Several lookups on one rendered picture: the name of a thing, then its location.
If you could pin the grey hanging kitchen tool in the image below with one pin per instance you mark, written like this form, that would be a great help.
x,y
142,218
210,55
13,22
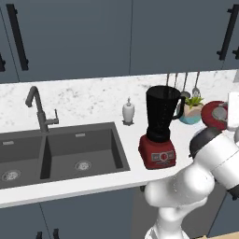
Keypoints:
x,y
167,80
175,80

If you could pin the grey hanging spoon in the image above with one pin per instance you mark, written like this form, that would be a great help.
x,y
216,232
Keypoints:
x,y
185,92

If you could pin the grey hanging slotted tool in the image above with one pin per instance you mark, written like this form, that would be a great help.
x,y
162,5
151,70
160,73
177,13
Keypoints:
x,y
195,91

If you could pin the red blender with black jug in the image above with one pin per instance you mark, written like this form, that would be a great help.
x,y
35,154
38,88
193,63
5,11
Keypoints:
x,y
160,121

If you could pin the white soap dispenser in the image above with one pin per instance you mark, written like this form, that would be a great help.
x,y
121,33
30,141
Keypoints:
x,y
128,112

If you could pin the dark blue lower cupboard door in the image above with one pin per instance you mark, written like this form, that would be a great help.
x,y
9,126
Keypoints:
x,y
93,214
225,217
18,222

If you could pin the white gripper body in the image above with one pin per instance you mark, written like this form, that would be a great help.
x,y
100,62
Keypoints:
x,y
234,109

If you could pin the dark grey sink tap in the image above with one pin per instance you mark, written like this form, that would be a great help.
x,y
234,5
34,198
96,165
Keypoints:
x,y
40,115

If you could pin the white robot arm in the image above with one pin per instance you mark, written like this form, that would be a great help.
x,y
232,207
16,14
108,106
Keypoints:
x,y
186,189

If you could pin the dark grey double sink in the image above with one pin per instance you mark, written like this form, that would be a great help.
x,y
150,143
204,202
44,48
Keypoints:
x,y
77,149

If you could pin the dark grey dishwasher front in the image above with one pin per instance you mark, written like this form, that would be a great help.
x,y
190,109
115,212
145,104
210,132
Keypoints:
x,y
143,214

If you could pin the green plant in pot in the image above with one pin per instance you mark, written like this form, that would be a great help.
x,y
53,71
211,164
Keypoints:
x,y
191,112

